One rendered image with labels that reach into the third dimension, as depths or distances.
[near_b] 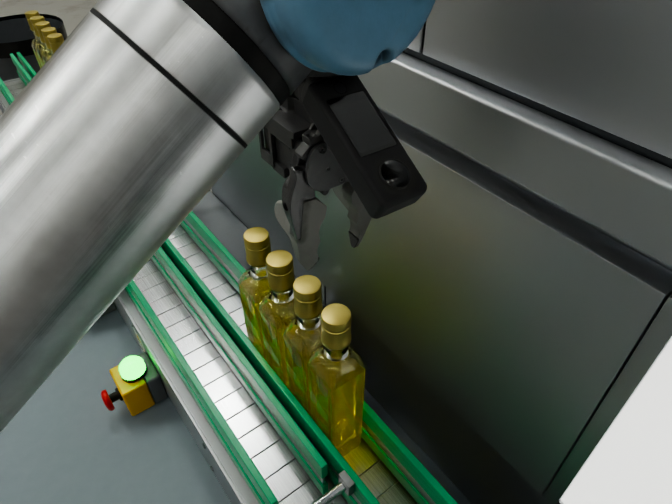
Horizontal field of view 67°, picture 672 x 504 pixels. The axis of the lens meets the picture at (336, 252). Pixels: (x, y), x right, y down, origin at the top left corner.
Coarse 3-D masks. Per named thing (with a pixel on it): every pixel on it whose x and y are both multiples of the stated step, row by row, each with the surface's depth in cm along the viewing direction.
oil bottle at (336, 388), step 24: (312, 360) 62; (360, 360) 62; (312, 384) 65; (336, 384) 60; (360, 384) 64; (312, 408) 69; (336, 408) 63; (360, 408) 68; (336, 432) 67; (360, 432) 72
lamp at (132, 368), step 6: (126, 360) 90; (132, 360) 89; (138, 360) 90; (120, 366) 89; (126, 366) 89; (132, 366) 89; (138, 366) 89; (144, 366) 90; (120, 372) 89; (126, 372) 88; (132, 372) 88; (138, 372) 89; (144, 372) 90; (126, 378) 89; (132, 378) 89; (138, 378) 89
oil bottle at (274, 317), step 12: (264, 300) 69; (264, 312) 69; (276, 312) 67; (288, 312) 67; (264, 324) 71; (276, 324) 67; (264, 336) 73; (276, 336) 69; (264, 348) 76; (276, 348) 71; (276, 360) 73; (276, 372) 76
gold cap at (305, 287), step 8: (296, 280) 61; (304, 280) 61; (312, 280) 61; (296, 288) 60; (304, 288) 60; (312, 288) 60; (320, 288) 60; (296, 296) 60; (304, 296) 59; (312, 296) 60; (320, 296) 61; (296, 304) 61; (304, 304) 60; (312, 304) 60; (320, 304) 62; (296, 312) 62; (304, 312) 61; (312, 312) 61; (320, 312) 62
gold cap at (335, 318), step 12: (324, 312) 57; (336, 312) 57; (348, 312) 57; (324, 324) 56; (336, 324) 56; (348, 324) 57; (324, 336) 58; (336, 336) 57; (348, 336) 58; (336, 348) 58
